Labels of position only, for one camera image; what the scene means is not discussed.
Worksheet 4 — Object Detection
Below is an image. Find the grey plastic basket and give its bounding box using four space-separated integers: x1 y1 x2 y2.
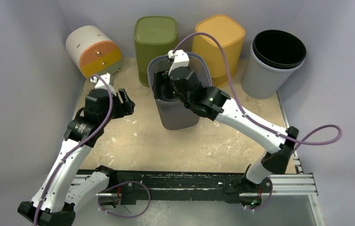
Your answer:
147 52 212 130

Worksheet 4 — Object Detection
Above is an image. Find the green slotted plastic basket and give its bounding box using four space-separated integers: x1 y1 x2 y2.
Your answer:
134 16 179 87

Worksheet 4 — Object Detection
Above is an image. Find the orange plastic mesh basket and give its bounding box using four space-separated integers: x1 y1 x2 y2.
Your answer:
191 15 246 87

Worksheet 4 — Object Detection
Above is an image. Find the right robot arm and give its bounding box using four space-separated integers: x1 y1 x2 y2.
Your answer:
151 66 299 192

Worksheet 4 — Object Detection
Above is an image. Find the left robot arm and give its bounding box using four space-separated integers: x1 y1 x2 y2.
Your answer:
17 88 135 226

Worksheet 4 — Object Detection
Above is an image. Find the white cylindrical drawer cabinet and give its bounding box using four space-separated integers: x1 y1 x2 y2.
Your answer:
65 25 122 79

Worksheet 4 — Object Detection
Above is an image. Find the black round bin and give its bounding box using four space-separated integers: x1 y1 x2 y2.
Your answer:
241 30 307 99

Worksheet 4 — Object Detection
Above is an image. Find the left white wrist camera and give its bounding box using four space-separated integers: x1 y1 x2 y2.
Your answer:
90 73 116 96

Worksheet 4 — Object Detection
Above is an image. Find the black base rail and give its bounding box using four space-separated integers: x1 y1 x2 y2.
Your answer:
77 168 275 205

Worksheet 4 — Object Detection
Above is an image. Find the aluminium frame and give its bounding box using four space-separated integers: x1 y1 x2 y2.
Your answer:
71 138 317 212

